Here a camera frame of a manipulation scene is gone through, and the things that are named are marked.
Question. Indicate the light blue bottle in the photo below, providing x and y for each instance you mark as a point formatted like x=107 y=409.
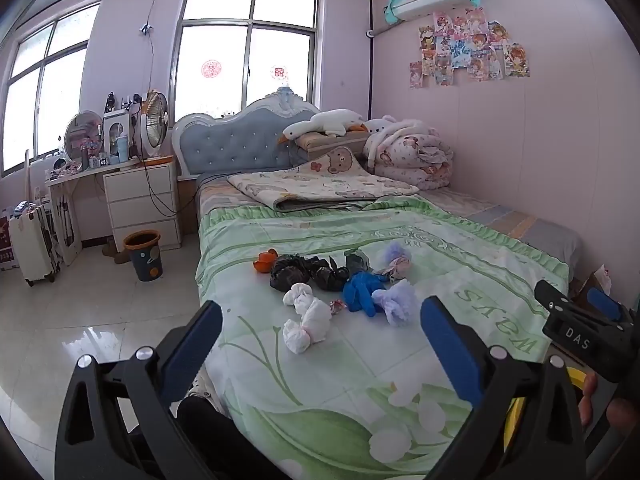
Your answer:
x=122 y=150

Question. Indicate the white electric fan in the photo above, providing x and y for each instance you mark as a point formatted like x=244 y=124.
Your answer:
x=154 y=125

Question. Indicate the round vanity mirror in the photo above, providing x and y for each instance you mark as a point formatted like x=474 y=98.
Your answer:
x=82 y=130

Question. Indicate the pink floral quilt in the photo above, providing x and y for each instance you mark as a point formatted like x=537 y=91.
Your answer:
x=410 y=157

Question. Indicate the white desk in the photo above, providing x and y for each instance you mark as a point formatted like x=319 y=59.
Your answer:
x=75 y=176

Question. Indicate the blue tufted headboard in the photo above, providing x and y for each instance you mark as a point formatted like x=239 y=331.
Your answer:
x=230 y=145

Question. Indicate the purple pink sock bundle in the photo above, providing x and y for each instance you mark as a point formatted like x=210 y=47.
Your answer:
x=400 y=269

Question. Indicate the dark blue waste basket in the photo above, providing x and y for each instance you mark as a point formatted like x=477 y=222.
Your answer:
x=145 y=260

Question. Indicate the wide side window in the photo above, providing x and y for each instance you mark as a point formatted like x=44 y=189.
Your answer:
x=60 y=85

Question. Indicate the large four-pane window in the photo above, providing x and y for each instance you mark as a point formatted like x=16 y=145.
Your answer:
x=280 y=50

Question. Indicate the white goose plush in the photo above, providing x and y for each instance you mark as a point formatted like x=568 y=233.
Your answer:
x=330 y=121

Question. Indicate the tan pillow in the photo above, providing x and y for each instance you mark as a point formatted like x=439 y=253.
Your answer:
x=320 y=143

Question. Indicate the grey sock bundle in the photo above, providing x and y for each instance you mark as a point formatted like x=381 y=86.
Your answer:
x=356 y=261

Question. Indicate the white plastic bag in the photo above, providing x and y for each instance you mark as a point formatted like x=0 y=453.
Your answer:
x=305 y=320

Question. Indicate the purple fluffy ball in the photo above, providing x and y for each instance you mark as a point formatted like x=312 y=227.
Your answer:
x=395 y=251

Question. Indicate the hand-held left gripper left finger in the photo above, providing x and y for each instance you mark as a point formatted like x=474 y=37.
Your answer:
x=192 y=345

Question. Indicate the white drawer cabinet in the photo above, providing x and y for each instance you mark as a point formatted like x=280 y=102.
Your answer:
x=142 y=200

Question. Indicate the lavender sock bundle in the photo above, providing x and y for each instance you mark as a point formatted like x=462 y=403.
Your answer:
x=397 y=305

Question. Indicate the blue sock bundle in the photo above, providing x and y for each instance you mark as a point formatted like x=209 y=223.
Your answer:
x=362 y=290

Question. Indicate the black plastic bag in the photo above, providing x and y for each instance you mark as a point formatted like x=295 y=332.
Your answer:
x=327 y=277
x=290 y=272

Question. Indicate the red paper window sticker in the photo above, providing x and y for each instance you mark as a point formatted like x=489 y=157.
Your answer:
x=211 y=69
x=280 y=73

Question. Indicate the small shiny candy wrapper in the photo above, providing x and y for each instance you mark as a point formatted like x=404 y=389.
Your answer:
x=337 y=306

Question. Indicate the white suitcase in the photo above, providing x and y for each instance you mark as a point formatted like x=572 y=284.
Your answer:
x=32 y=245

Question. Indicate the pile of desk cosmetics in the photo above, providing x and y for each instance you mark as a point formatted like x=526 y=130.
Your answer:
x=75 y=160

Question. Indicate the white bunny plush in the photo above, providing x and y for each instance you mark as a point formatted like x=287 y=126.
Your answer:
x=382 y=124

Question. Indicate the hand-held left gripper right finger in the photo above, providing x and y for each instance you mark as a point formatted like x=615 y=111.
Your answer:
x=450 y=345

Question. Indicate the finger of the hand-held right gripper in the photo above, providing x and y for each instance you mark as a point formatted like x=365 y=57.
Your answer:
x=606 y=305
x=552 y=297

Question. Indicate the person's right hand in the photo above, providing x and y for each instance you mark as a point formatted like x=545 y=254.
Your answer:
x=625 y=417

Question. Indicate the white cosmetics cabinet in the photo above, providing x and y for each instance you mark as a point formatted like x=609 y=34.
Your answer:
x=116 y=125

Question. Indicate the beige bear print blanket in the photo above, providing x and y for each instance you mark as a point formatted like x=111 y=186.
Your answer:
x=325 y=182

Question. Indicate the brown slipper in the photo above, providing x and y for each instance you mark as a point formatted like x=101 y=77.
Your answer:
x=112 y=251

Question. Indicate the group of cartoon wall posters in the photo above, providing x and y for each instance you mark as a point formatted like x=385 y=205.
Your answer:
x=465 y=47

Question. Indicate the striped bed sheet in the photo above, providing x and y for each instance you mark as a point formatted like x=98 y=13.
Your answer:
x=500 y=220

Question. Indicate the yellow round bin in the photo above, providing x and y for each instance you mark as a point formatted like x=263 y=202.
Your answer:
x=515 y=420

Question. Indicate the green floral blanket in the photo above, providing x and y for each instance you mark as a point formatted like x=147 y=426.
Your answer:
x=310 y=390

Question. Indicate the open cardboard box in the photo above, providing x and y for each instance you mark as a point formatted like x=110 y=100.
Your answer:
x=595 y=280

